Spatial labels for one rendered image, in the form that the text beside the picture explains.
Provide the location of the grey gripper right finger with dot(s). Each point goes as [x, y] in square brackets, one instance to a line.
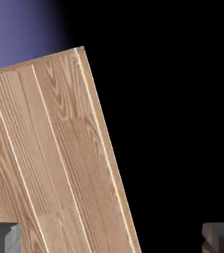
[220, 239]

